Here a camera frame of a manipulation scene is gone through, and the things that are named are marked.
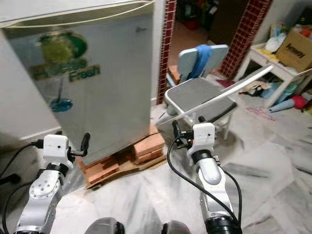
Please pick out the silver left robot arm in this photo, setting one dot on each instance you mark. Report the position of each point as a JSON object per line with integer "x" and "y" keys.
{"x": 46, "y": 195}

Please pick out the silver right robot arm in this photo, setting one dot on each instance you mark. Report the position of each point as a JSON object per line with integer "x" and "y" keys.
{"x": 217, "y": 190}

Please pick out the silver mini fridge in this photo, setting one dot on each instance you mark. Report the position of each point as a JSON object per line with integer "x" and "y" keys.
{"x": 112, "y": 87}

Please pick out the pale blue chair grey seat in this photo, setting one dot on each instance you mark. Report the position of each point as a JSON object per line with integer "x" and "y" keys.
{"x": 200, "y": 95}

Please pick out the long white bar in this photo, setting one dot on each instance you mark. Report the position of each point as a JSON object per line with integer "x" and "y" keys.
{"x": 219, "y": 95}

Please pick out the orange brick stack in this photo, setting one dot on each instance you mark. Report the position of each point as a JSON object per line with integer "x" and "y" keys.
{"x": 148, "y": 146}

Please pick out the blue cloth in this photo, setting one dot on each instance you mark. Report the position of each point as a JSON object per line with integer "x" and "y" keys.
{"x": 201, "y": 61}

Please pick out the green fresh sticker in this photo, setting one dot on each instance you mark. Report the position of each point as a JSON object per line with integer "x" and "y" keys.
{"x": 63, "y": 63}

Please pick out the silver robot left leg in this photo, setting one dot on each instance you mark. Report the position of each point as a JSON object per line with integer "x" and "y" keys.
{"x": 105, "y": 226}

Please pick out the silver robot leg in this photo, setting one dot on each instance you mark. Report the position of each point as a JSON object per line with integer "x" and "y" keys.
{"x": 105, "y": 226}
{"x": 177, "y": 228}

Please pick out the pale blue cone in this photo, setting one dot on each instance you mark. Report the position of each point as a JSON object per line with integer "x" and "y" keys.
{"x": 280, "y": 105}

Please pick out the narrow red tiled strip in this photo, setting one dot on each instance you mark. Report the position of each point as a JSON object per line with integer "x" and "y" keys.
{"x": 165, "y": 44}

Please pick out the white side table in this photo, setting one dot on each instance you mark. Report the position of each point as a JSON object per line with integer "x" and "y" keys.
{"x": 268, "y": 61}

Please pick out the silver robot right leg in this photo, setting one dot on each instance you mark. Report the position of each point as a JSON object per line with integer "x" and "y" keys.
{"x": 177, "y": 228}

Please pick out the wide red tiled pillar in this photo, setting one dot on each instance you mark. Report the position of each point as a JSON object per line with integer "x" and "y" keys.
{"x": 243, "y": 34}

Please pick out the red round item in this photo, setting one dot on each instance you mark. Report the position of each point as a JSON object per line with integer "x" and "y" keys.
{"x": 300, "y": 102}

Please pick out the brown cardboard box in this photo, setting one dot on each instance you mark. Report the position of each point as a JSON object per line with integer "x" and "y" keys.
{"x": 295, "y": 48}

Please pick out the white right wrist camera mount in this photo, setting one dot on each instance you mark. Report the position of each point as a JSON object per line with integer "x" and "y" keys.
{"x": 202, "y": 139}

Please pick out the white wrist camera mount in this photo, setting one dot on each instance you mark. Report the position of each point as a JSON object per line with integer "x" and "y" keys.
{"x": 56, "y": 151}
{"x": 202, "y": 139}

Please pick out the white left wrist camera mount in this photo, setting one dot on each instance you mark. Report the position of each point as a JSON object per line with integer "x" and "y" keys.
{"x": 56, "y": 151}

